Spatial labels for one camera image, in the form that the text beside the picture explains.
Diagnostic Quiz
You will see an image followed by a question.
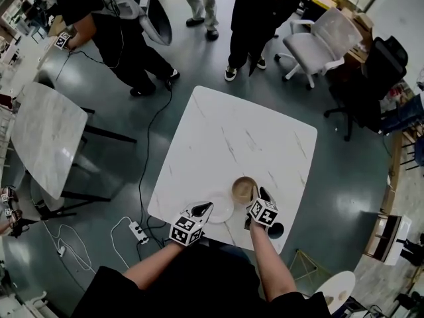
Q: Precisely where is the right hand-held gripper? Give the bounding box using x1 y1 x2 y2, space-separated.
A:
245 185 280 231

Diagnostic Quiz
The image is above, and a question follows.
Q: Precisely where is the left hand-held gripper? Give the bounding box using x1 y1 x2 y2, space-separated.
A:
168 201 215 247

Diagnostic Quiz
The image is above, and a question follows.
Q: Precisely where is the white plate dish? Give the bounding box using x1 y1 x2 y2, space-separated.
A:
204 192 235 225

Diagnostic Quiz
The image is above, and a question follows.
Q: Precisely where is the brown bowl dish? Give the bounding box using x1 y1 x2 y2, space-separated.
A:
231 176 260 205

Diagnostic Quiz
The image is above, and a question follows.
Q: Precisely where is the person's left forearm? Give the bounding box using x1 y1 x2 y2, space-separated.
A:
121 240 186 291

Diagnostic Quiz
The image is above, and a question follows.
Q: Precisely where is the person's right forearm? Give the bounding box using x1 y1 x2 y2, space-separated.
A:
248 221 299 303

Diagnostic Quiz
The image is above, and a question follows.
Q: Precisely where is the black round disc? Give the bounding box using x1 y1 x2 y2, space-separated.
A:
266 221 286 240

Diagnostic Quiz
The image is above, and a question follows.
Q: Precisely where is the white power strip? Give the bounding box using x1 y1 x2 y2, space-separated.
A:
128 221 150 246

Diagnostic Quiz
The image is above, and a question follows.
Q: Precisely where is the person's black shirt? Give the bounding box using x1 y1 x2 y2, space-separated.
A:
70 236 333 318

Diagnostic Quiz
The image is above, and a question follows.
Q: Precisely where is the white round side table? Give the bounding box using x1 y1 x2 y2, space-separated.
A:
312 270 357 315

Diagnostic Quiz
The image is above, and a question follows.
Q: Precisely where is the white shelf unit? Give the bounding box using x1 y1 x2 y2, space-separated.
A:
363 214 413 267

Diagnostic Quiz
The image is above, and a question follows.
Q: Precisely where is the black office chair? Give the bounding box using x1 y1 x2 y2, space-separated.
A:
323 35 409 142

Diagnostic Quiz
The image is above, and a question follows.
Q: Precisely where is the white office chair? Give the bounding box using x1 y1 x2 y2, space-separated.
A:
274 7 364 91

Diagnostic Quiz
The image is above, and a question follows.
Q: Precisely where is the grey marble table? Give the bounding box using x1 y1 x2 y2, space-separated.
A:
9 81 138 221

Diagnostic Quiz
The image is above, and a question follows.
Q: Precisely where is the cardboard box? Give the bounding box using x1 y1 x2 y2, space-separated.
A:
340 6 376 66

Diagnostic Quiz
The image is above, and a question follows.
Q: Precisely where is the gold wire stand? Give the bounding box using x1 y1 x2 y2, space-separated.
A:
289 248 333 292

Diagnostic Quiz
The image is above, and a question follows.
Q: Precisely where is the black cable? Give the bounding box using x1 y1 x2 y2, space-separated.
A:
136 79 174 248

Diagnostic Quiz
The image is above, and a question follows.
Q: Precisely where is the white cable with plug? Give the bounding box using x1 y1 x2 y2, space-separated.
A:
42 219 97 272

